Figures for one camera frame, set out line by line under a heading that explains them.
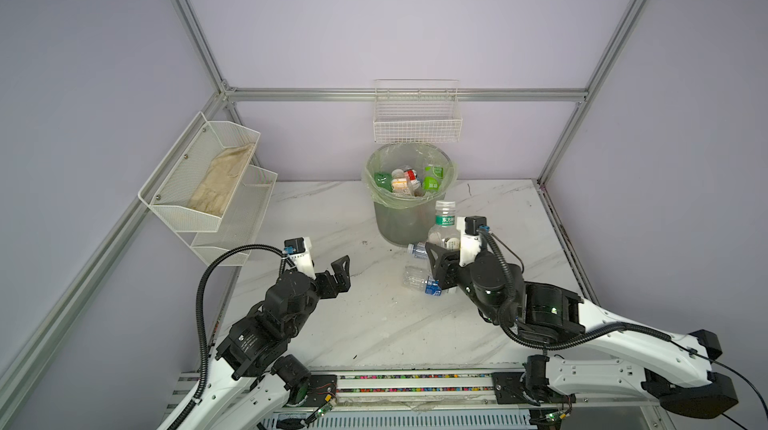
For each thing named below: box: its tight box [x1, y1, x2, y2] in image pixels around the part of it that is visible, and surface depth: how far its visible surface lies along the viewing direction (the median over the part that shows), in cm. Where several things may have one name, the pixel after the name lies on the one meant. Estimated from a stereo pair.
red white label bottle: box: [403, 167, 420, 185], surface depth 97 cm
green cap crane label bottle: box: [428, 200, 461, 250], surface depth 59 cm
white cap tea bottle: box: [391, 168, 408, 194], surface depth 91 cm
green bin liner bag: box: [362, 142, 457, 209], surface depth 95 cm
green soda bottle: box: [374, 172, 393, 192], surface depth 92 cm
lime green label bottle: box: [423, 164, 445, 192], surface depth 91 cm
